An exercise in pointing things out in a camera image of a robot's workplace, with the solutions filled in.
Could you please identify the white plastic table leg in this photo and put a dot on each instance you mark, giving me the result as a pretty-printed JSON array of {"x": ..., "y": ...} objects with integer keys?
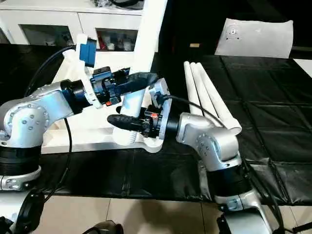
[
  {"x": 205, "y": 87},
  {"x": 192, "y": 83},
  {"x": 148, "y": 39},
  {"x": 219, "y": 97}
]

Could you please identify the white plastic table top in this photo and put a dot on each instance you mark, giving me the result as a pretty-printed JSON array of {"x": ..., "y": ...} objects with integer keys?
[{"x": 83, "y": 139}]

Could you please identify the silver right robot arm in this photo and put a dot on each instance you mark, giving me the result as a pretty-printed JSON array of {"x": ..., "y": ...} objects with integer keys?
[{"x": 214, "y": 141}]

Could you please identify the small tan label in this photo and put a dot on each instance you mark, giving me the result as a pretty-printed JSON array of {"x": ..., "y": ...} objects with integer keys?
[{"x": 194, "y": 45}]

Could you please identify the grey bag on cabinet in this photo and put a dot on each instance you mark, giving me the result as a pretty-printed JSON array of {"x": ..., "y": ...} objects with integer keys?
[{"x": 119, "y": 3}]

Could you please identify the white cabinet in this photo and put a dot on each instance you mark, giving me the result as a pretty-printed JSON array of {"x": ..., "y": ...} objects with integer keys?
[{"x": 48, "y": 22}]

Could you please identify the black robot foot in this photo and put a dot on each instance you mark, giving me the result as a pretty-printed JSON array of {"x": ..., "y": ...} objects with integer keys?
[{"x": 103, "y": 228}]

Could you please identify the black work mat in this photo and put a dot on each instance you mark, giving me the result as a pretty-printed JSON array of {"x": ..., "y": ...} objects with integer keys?
[{"x": 273, "y": 126}]

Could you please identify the white plastic bag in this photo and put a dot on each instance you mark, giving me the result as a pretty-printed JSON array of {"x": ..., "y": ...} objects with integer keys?
[{"x": 253, "y": 39}]

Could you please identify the white flat board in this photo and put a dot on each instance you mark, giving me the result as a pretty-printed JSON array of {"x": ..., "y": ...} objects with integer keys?
[{"x": 306, "y": 67}]

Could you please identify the black stand bar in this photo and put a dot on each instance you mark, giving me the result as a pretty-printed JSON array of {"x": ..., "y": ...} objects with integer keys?
[{"x": 303, "y": 226}]

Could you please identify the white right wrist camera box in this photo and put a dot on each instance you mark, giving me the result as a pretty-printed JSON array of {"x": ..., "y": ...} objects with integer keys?
[{"x": 160, "y": 90}]

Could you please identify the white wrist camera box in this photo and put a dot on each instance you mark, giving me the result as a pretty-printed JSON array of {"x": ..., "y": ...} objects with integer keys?
[
  {"x": 87, "y": 51},
  {"x": 160, "y": 90}
]

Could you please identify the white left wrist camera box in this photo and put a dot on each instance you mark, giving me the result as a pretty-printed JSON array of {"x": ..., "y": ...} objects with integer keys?
[{"x": 87, "y": 51}]

